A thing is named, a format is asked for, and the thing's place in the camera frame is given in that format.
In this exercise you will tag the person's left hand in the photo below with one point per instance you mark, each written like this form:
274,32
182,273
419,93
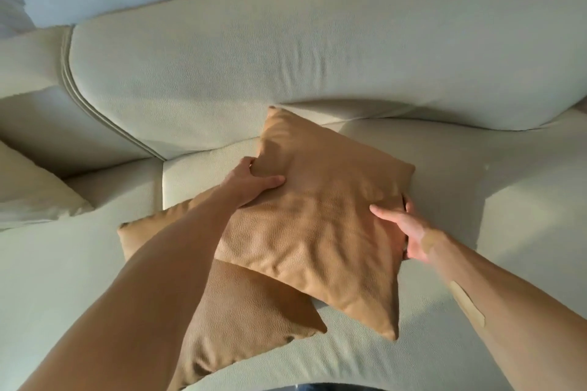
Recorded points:
244,188

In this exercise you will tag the person's right hand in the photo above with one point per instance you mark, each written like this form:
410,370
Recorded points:
415,234

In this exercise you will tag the person's left thumb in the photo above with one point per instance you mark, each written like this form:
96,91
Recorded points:
268,183

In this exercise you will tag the person's right thumb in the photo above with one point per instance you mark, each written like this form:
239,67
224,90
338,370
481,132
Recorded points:
389,216

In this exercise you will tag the tan square throw pillow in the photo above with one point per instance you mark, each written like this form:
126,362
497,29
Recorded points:
243,317
321,221

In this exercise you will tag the person's right forearm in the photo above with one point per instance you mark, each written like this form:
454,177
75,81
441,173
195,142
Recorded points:
509,313

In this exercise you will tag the person's left forearm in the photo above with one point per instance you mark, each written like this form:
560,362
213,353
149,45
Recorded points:
137,299

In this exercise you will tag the small beige adhesive bandage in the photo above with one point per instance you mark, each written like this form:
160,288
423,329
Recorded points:
431,241

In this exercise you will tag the cream fabric sofa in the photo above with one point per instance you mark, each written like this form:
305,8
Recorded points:
504,221

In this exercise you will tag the long beige adhesive bandage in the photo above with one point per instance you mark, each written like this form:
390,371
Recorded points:
467,303

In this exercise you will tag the cream sofa back cushion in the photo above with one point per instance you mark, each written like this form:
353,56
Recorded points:
321,51

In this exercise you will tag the cream throw pillow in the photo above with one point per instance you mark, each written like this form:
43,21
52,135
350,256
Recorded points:
32,193

